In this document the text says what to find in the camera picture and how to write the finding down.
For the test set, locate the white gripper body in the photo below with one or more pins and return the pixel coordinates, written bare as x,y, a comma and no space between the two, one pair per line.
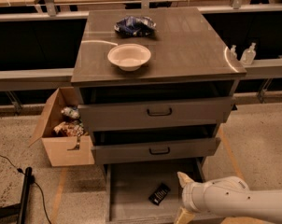
188,195

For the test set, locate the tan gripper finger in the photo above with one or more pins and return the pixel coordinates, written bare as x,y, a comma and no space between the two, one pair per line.
183,216
184,179

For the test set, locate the black rxbar chocolate bar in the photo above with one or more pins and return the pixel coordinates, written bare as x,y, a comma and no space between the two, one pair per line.
159,194

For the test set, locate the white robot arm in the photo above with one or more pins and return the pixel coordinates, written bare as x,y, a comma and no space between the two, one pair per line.
230,197

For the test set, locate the grey bottom drawer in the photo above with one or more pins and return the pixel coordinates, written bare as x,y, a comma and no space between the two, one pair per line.
128,186

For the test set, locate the grey drawer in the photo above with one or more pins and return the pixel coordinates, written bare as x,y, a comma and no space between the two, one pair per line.
158,151
156,114
128,186

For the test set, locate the grey top drawer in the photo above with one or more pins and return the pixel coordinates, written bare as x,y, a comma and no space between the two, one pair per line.
156,114

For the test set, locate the grey middle drawer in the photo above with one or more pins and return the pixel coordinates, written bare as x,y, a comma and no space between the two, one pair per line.
158,151

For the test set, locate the grey drawer cabinet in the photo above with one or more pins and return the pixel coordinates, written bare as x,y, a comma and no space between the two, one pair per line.
188,61

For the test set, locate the cardboard box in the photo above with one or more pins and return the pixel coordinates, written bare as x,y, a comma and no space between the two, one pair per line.
61,150

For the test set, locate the brown snack bags in box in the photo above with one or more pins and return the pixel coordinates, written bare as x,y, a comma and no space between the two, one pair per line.
69,128

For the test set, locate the silver snack bag in box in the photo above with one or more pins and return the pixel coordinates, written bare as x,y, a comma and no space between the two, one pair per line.
70,112

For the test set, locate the white paper bowl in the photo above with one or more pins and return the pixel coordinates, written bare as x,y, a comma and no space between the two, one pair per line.
129,57

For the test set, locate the clear sanitizer bottle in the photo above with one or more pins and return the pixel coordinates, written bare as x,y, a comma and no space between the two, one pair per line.
248,55

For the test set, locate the blue crumpled chip bag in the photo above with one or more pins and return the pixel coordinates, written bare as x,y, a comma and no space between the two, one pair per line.
135,26

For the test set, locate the black stand leg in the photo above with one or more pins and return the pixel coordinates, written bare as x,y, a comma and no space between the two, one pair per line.
19,209

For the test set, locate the grey metal rail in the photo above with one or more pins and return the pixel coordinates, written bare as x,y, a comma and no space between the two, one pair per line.
47,79

